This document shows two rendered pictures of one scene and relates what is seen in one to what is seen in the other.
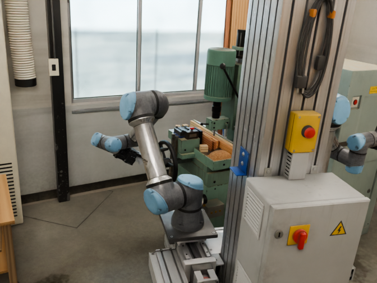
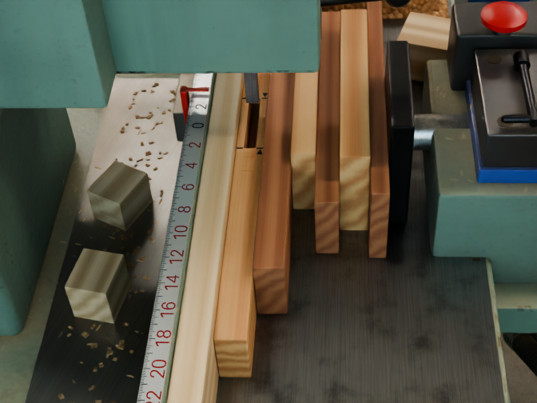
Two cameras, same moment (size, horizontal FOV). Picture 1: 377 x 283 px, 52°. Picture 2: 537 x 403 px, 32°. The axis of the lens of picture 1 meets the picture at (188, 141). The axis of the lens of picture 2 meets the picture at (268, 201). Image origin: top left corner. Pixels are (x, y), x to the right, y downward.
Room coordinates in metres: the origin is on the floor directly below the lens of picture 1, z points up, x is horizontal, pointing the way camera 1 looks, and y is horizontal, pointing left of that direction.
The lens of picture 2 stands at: (2.78, 0.15, 1.39)
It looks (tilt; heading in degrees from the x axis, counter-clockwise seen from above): 46 degrees down; 217
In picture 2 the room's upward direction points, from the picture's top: 4 degrees counter-clockwise
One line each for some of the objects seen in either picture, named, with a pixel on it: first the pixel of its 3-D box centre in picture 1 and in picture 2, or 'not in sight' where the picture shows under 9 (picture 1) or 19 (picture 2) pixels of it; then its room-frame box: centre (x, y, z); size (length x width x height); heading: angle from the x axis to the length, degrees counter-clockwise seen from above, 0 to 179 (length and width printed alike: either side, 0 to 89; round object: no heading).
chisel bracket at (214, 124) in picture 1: (217, 124); (216, 8); (2.37, -0.18, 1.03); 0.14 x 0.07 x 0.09; 120
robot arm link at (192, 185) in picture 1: (188, 190); not in sight; (1.52, -0.02, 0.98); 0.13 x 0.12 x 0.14; 128
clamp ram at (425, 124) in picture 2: (193, 136); (440, 132); (2.33, -0.03, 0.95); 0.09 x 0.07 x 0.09; 30
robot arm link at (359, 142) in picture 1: (360, 141); not in sight; (1.68, -0.79, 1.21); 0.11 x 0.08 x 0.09; 121
